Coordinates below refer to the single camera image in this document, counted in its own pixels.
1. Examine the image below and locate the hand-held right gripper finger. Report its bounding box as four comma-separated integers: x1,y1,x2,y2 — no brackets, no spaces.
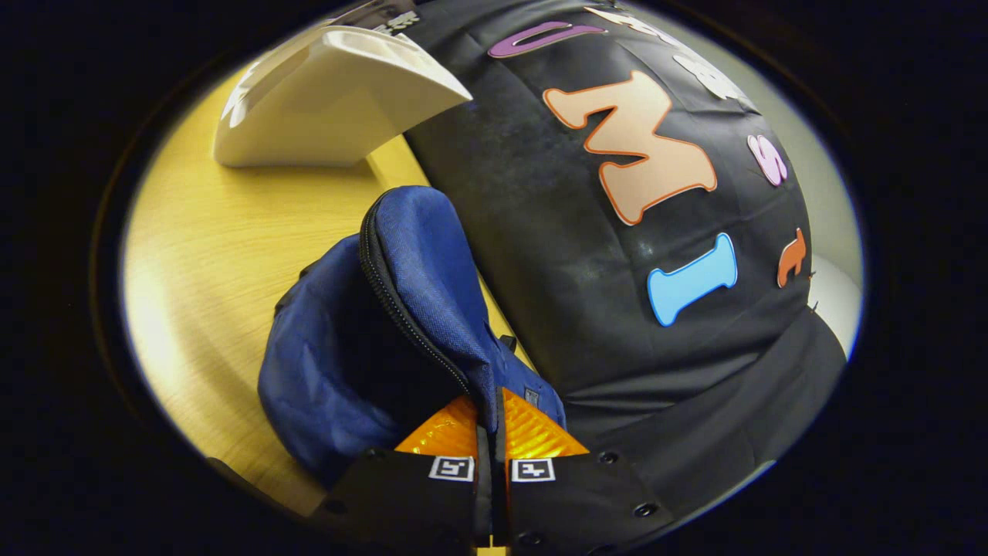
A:
313,395,493,553
494,388,674,553

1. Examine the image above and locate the blue schoolbag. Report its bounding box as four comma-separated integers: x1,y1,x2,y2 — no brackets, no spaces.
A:
257,185,568,489

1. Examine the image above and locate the white bookshelf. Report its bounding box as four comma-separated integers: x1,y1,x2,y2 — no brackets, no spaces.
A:
212,23,473,168

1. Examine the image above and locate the black backdrop cloth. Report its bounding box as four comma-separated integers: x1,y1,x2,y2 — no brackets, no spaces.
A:
401,0,850,541

